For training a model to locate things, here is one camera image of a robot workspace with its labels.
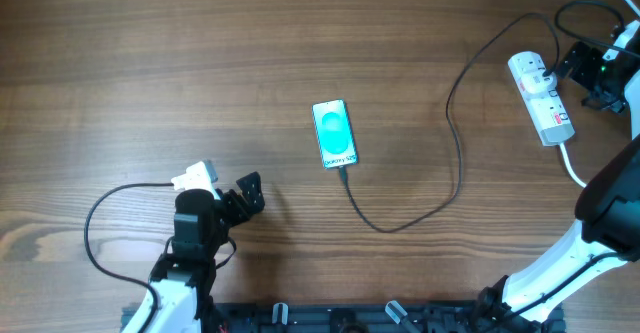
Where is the white power strip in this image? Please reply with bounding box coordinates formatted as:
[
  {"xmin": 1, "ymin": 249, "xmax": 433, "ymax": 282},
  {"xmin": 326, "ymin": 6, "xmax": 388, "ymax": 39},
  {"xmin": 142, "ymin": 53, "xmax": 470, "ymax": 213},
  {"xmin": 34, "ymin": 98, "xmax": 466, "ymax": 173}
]
[{"xmin": 508, "ymin": 51, "xmax": 575, "ymax": 146}]

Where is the black USB charging cable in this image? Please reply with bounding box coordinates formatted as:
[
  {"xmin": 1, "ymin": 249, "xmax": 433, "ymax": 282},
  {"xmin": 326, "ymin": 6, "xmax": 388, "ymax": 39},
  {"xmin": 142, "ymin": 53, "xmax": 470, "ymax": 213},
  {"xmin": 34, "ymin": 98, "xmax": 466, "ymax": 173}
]
[{"xmin": 336, "ymin": 11, "xmax": 562, "ymax": 235}]

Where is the blue Galaxy smartphone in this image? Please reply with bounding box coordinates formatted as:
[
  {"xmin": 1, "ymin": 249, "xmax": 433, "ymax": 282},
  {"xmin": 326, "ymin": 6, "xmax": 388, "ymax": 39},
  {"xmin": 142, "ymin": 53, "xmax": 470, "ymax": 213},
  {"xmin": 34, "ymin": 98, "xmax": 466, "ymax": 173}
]
[{"xmin": 311, "ymin": 99, "xmax": 358, "ymax": 169}]

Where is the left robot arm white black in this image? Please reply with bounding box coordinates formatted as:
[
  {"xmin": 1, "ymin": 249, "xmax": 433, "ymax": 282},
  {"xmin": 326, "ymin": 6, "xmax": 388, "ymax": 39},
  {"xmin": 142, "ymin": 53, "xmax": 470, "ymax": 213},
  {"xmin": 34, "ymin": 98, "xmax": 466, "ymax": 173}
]
[{"xmin": 122, "ymin": 172, "xmax": 265, "ymax": 332}]

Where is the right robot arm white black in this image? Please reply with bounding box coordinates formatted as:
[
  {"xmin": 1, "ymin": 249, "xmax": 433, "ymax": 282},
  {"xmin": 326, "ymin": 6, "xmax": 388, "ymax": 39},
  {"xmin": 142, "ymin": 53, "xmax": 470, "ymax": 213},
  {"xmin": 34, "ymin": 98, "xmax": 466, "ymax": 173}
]
[{"xmin": 468, "ymin": 42, "xmax": 639, "ymax": 332}]

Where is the white USB charger plug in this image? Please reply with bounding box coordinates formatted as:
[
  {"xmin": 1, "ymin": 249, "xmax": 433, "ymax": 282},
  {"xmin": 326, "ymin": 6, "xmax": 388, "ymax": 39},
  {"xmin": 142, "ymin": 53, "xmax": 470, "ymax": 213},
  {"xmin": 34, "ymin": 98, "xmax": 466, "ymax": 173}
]
[{"xmin": 519, "ymin": 70, "xmax": 557, "ymax": 96}]

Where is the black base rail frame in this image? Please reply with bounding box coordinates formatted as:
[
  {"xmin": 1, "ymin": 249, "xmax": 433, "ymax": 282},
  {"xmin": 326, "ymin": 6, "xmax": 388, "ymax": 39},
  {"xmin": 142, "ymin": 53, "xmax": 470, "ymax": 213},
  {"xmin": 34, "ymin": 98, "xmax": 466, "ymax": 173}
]
[{"xmin": 120, "ymin": 300, "xmax": 567, "ymax": 333}]

